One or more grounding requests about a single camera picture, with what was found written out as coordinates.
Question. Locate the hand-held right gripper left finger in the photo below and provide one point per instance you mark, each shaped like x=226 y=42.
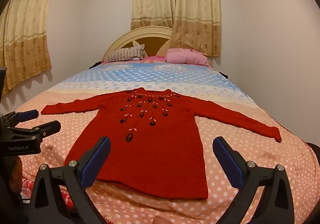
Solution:
x=96 y=161

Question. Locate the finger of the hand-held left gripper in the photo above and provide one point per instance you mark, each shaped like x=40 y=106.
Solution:
x=47 y=127
x=27 y=114

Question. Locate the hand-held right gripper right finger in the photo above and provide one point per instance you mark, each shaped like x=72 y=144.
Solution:
x=228 y=161

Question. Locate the red knitted sweater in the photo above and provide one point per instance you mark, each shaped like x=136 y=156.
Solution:
x=150 y=151

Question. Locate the person's left hand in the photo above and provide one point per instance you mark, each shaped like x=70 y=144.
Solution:
x=17 y=172

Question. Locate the person's right hand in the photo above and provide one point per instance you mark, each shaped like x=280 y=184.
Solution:
x=161 y=220

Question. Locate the polka dot bedspread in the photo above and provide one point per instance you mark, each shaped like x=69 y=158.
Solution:
x=250 y=139

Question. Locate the red checkered cloth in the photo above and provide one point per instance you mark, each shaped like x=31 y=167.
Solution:
x=28 y=187

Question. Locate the beige side curtain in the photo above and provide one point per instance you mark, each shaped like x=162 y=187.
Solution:
x=25 y=39

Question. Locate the black cloth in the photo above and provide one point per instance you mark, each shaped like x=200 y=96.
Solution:
x=95 y=65

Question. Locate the dark brown object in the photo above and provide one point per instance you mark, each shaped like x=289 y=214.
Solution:
x=313 y=151

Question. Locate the small black object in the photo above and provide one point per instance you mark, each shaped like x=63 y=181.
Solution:
x=225 y=74

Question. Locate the striped pillow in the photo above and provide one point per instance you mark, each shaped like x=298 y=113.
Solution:
x=125 y=54

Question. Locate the pink pillow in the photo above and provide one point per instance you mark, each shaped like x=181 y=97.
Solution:
x=185 y=57

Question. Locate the pink bed sheet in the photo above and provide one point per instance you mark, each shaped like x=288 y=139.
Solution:
x=152 y=59

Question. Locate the cream wooden headboard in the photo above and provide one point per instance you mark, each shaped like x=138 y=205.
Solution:
x=150 y=41

